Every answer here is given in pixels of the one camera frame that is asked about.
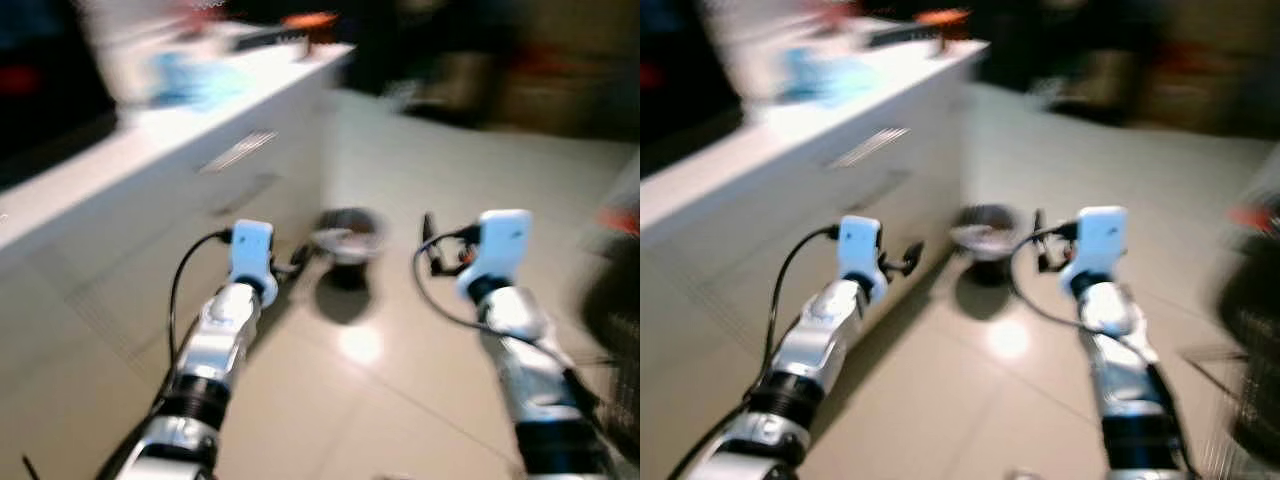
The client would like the black appliance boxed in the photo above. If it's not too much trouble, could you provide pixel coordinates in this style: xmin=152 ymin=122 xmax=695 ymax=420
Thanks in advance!
xmin=640 ymin=0 xmax=721 ymax=186
xmin=0 ymin=0 xmax=116 ymax=191

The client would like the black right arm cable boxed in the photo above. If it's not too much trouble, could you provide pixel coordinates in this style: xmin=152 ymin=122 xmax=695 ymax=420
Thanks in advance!
xmin=1010 ymin=225 xmax=1191 ymax=421
xmin=413 ymin=228 xmax=601 ymax=401

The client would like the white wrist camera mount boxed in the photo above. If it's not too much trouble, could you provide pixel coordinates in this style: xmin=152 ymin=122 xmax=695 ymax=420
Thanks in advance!
xmin=1060 ymin=206 xmax=1131 ymax=296
xmin=838 ymin=215 xmax=889 ymax=301
xmin=458 ymin=209 xmax=533 ymax=301
xmin=228 ymin=220 xmax=279 ymax=306

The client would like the blue cloth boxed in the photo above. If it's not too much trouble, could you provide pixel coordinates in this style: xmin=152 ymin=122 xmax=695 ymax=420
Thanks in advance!
xmin=150 ymin=50 xmax=246 ymax=111
xmin=785 ymin=45 xmax=881 ymax=106

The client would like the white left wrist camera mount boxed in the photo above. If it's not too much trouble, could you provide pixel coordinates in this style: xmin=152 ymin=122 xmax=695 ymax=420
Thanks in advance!
xmin=228 ymin=220 xmax=279 ymax=306
xmin=838 ymin=215 xmax=889 ymax=301

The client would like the white kitchen cabinet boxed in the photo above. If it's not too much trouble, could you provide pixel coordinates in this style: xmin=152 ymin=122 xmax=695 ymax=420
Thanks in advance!
xmin=0 ymin=45 xmax=356 ymax=401
xmin=640 ymin=40 xmax=991 ymax=401

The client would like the round metal bowl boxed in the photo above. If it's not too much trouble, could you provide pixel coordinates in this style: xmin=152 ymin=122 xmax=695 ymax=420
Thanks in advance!
xmin=950 ymin=203 xmax=1019 ymax=286
xmin=310 ymin=208 xmax=386 ymax=291

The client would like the black mesh basket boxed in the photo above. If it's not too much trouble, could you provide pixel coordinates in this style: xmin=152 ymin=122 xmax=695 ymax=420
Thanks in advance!
xmin=1215 ymin=235 xmax=1280 ymax=471
xmin=580 ymin=230 xmax=641 ymax=461

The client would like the short metal drawer handle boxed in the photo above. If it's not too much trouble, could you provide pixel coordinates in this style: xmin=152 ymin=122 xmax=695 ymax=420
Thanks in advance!
xmin=200 ymin=130 xmax=276 ymax=173
xmin=830 ymin=127 xmax=911 ymax=169

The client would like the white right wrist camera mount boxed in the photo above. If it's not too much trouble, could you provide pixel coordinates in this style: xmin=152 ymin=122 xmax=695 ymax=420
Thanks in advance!
xmin=458 ymin=209 xmax=533 ymax=301
xmin=1060 ymin=206 xmax=1131 ymax=296

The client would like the small orange dish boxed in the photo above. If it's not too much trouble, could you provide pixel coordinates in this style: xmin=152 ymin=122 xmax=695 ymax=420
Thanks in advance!
xmin=280 ymin=12 xmax=341 ymax=33
xmin=915 ymin=8 xmax=971 ymax=31

